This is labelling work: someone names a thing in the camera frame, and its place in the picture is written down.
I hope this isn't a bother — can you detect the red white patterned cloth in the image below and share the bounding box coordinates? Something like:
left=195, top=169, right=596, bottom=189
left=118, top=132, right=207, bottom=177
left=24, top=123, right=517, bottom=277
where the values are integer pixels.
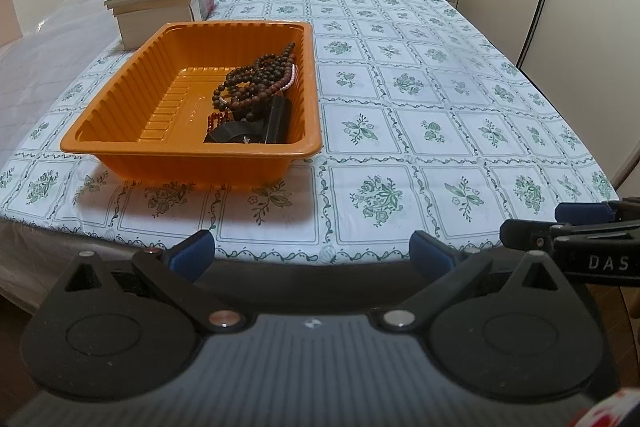
left=574, top=387, right=640, bottom=427

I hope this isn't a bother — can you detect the green floral tablecloth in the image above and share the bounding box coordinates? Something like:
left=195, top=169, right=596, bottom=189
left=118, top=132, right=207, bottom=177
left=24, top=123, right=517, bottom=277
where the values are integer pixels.
left=0, top=0, right=621, bottom=266

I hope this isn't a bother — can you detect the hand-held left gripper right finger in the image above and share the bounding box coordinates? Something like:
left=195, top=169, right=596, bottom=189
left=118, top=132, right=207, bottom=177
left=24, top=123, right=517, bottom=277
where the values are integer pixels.
left=369, top=229, right=577, bottom=334

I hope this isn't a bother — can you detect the pearl necklace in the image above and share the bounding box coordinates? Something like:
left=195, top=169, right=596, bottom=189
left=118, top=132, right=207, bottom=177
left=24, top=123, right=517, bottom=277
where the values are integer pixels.
left=212, top=66, right=300, bottom=106

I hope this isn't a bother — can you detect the beige cardboard box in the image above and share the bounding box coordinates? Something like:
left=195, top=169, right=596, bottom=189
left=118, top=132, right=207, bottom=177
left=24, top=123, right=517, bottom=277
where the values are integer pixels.
left=114, top=0, right=194, bottom=46

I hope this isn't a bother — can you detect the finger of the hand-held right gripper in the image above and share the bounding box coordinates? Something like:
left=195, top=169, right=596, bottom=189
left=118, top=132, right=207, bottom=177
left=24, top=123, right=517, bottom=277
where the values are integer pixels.
left=555, top=199, right=640, bottom=226
left=500, top=218, right=567, bottom=254

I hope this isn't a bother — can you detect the plastic covered mattress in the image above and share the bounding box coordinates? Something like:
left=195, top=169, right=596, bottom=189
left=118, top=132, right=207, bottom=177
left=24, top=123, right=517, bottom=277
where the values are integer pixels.
left=0, top=0, right=181, bottom=128

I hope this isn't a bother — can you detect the black wristwatch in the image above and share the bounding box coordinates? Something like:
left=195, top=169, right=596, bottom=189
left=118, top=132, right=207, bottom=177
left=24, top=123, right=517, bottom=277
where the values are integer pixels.
left=203, top=121, right=266, bottom=144

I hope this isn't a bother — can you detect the orange plastic tray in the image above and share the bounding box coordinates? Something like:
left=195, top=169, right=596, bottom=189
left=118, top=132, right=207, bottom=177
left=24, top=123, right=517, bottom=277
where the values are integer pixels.
left=60, top=21, right=323, bottom=190

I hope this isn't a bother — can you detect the white sliding wardrobe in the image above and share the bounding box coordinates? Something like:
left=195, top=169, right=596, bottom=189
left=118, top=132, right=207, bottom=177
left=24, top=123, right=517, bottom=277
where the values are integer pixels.
left=454, top=0, right=640, bottom=198

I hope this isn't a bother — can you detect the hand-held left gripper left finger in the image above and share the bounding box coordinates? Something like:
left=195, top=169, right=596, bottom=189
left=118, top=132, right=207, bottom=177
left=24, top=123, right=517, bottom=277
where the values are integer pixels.
left=47, top=229, right=257, bottom=334

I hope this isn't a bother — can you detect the red bead bracelet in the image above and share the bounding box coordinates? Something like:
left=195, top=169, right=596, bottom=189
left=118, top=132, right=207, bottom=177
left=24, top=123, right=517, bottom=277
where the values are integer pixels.
left=206, top=109, right=231, bottom=132

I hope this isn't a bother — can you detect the brown wooden bead necklace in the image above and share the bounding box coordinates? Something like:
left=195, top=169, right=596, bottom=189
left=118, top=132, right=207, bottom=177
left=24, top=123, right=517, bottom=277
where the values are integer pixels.
left=220, top=42, right=298, bottom=122

